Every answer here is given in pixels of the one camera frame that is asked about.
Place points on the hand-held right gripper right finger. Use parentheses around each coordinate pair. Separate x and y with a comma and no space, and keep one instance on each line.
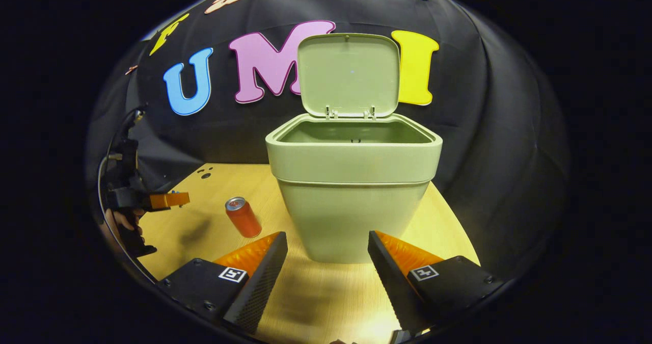
(392,283)

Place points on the wooden desktop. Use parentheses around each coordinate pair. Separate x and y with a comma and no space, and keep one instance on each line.
(204,232)

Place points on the red cloth clip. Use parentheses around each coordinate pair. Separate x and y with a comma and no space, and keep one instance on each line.
(131,70)

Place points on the green desktop garbage bin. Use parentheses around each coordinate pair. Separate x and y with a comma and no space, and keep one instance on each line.
(351,206)

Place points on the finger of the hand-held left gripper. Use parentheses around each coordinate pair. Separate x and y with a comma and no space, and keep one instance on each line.
(170,200)

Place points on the orange pop can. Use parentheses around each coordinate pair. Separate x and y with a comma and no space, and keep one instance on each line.
(244,219)

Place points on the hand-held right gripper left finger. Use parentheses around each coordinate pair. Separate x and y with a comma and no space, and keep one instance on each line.
(260,283)

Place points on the black backdrop cloth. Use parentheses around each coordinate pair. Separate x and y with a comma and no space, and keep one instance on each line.
(484,104)

